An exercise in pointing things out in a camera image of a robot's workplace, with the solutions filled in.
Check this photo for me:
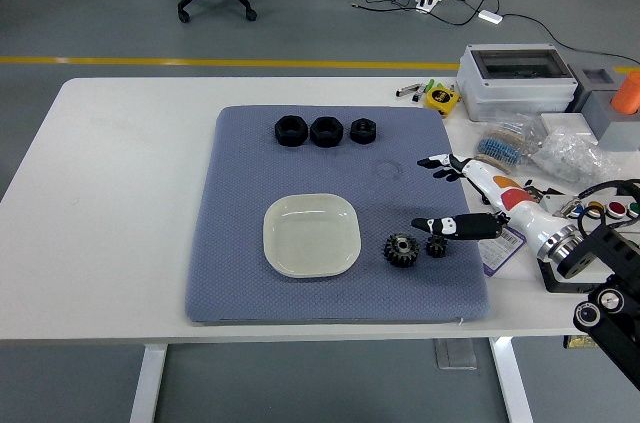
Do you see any white table leg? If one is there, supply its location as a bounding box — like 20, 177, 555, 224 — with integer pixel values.
128, 344, 167, 423
488, 336, 534, 423

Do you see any small black hex nut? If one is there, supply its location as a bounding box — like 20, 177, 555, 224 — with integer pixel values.
349, 117, 378, 145

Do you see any purple-edged label card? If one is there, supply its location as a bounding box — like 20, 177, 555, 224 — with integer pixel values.
479, 225, 529, 279

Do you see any blue-grey textured mat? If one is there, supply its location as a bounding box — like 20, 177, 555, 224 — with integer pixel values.
183, 105, 491, 327

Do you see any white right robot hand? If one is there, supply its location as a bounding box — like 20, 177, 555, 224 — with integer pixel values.
410, 152, 566, 260

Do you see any large black metal gear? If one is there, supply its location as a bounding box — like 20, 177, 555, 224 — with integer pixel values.
382, 233, 421, 268

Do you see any grey block holder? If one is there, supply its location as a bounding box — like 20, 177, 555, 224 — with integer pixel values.
569, 65, 640, 152

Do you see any grey electrical enclosure box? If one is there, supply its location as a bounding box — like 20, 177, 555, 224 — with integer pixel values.
455, 44, 580, 123

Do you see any yellow tape measure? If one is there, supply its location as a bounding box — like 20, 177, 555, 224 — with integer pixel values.
424, 85, 461, 117

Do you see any clear plastic parts bag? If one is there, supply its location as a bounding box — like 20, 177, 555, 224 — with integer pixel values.
530, 125, 624, 194

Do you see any large black hex nut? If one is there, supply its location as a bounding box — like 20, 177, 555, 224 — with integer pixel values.
274, 114, 308, 148
309, 115, 344, 148

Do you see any white square plate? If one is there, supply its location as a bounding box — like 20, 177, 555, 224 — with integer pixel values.
262, 192, 362, 280

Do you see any grey push-button control box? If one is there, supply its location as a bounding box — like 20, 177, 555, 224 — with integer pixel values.
537, 190, 640, 294

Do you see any grey floor plate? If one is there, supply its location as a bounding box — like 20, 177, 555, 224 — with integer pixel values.
433, 338, 479, 371

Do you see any white flat box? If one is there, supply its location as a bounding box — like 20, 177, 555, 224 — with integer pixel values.
539, 112, 599, 144

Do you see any long black floor cable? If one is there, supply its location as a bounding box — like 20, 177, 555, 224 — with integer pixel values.
502, 12, 640, 67

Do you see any orange cylinder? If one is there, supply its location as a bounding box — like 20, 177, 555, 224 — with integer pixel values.
610, 71, 640, 115

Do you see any small black metal gear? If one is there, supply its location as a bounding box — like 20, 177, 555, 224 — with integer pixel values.
425, 235, 449, 259

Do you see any bag of blue resistors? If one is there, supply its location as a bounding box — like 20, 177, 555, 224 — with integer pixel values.
472, 112, 544, 177

